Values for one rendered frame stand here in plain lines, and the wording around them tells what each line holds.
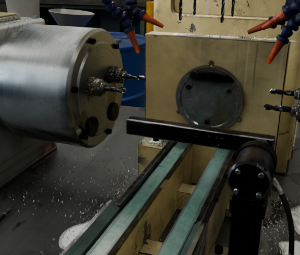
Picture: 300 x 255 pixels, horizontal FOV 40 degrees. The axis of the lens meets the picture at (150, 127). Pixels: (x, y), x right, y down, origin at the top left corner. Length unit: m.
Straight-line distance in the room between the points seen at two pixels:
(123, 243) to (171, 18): 0.58
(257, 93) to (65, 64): 0.39
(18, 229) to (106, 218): 0.27
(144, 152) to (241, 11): 0.39
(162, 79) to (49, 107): 0.27
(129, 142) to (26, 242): 0.50
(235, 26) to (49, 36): 0.41
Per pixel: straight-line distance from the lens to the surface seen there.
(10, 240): 0.85
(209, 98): 0.89
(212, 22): 0.99
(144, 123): 0.72
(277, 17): 0.69
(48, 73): 0.79
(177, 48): 0.90
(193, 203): 0.70
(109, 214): 0.65
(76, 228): 0.85
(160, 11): 1.03
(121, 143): 1.20
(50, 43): 0.83
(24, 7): 2.77
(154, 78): 0.93
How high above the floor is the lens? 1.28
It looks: 22 degrees down
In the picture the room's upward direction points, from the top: straight up
